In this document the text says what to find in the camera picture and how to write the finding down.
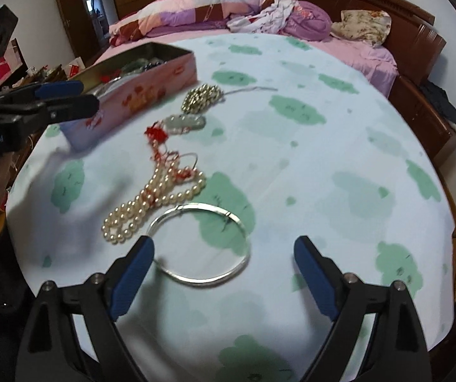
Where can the purple blanket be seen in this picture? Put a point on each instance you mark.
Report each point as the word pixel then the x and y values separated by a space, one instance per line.
pixel 311 20

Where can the brown wooden nightstand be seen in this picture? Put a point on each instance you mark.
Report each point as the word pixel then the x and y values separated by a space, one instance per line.
pixel 422 123

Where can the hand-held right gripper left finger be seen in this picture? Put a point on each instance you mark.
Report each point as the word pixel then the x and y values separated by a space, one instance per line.
pixel 132 274

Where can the brown wooden headboard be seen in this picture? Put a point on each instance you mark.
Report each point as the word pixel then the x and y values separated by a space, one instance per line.
pixel 415 39

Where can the green jade bangle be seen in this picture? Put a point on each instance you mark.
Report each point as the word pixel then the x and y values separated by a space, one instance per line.
pixel 132 65

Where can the red and white bag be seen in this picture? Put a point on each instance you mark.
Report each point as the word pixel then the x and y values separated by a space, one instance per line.
pixel 5 67

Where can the white tablecloth with green clouds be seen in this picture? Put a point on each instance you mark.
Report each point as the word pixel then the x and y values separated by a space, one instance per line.
pixel 291 167

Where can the bed with pink sheet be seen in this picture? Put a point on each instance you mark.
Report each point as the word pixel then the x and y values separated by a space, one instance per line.
pixel 355 55

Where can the thin silver hoop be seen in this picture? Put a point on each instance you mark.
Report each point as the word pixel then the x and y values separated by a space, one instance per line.
pixel 194 158

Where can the floral pillow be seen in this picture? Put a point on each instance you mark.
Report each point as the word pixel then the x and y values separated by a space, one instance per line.
pixel 363 26

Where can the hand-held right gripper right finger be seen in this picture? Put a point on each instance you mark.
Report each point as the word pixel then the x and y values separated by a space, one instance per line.
pixel 315 278

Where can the pink patchwork quilt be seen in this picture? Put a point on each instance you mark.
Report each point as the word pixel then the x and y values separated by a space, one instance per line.
pixel 196 8

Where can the white floral cloth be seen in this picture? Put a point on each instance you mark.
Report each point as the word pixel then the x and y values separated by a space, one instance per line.
pixel 267 16

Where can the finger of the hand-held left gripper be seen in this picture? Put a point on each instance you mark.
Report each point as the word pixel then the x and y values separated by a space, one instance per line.
pixel 73 107
pixel 59 87

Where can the silver bangle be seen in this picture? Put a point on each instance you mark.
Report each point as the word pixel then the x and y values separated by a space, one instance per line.
pixel 202 282

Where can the pink metal tin box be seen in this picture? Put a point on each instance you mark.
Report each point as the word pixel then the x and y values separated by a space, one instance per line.
pixel 148 83

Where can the dark clothes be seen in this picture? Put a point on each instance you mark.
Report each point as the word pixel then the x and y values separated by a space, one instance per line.
pixel 444 105

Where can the cluttered shelf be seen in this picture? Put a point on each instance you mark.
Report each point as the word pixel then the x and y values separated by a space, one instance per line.
pixel 41 75

